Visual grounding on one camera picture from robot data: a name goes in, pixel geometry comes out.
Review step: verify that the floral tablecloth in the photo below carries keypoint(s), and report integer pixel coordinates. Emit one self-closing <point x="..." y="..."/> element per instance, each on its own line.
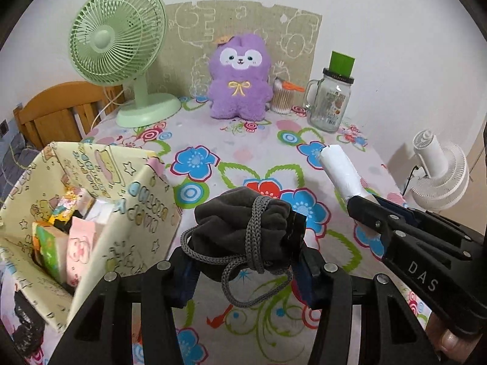
<point x="243" y="152"/>

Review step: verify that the pink tissue packet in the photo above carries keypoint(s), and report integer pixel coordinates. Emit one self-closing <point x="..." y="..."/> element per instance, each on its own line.
<point x="81" y="247"/>

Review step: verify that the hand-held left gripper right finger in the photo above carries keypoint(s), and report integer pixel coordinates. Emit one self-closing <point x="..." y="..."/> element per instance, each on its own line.
<point x="302" y="282"/>

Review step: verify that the white tissue packet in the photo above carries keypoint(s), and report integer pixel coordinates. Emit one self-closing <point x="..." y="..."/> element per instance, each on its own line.
<point x="99" y="209"/>

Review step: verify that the black plastic bag roll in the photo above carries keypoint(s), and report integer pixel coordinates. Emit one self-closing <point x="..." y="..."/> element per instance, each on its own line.
<point x="26" y="323"/>

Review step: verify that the green desk fan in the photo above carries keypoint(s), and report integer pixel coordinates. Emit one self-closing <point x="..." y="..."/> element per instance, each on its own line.
<point x="102" y="40"/>

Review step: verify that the purple plush toy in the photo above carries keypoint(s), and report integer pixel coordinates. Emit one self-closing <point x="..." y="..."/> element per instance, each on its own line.
<point x="239" y="95"/>

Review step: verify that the white plastic bag roll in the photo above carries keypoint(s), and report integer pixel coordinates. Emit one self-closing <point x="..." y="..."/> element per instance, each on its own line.
<point x="340" y="171"/>

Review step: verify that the white desk fan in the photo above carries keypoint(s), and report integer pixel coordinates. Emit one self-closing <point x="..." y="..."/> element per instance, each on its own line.
<point x="445" y="175"/>

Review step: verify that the yellow cartoon print storage box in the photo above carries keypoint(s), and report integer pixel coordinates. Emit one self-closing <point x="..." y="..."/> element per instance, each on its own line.
<point x="133" y="205"/>

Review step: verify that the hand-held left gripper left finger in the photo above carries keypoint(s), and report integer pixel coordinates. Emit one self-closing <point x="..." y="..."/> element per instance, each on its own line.
<point x="185" y="282"/>

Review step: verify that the small orange carrot-shaped trinket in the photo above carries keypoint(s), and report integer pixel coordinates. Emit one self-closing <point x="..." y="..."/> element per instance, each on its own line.
<point x="293" y="86"/>

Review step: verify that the beige cartoon print board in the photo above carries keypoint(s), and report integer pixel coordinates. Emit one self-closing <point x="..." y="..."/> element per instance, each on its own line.
<point x="198" y="19"/>

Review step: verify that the dark wall switch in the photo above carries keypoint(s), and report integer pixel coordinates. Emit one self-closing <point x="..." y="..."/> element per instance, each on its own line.
<point x="3" y="127"/>

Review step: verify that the green and orange packet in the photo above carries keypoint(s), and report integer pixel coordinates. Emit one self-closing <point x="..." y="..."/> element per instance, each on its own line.
<point x="49" y="247"/>

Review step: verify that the person's right hand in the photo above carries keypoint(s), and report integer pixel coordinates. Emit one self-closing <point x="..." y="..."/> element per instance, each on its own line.
<point x="451" y="341"/>

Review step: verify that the wooden bed headboard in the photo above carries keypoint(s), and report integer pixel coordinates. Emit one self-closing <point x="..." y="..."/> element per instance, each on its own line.
<point x="49" y="110"/>

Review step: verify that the glass mug with green lid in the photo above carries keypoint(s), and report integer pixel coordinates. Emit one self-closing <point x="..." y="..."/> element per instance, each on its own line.
<point x="329" y="102"/>

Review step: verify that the grey plaid pillow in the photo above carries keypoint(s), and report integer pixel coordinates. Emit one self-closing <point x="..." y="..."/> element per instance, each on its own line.
<point x="23" y="156"/>

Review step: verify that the cotton swab jar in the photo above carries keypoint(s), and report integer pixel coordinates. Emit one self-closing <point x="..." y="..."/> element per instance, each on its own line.
<point x="280" y="100"/>

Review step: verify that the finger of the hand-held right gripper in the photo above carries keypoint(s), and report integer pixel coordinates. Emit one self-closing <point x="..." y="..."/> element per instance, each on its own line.
<point x="374" y="220"/>
<point x="441" y="232"/>

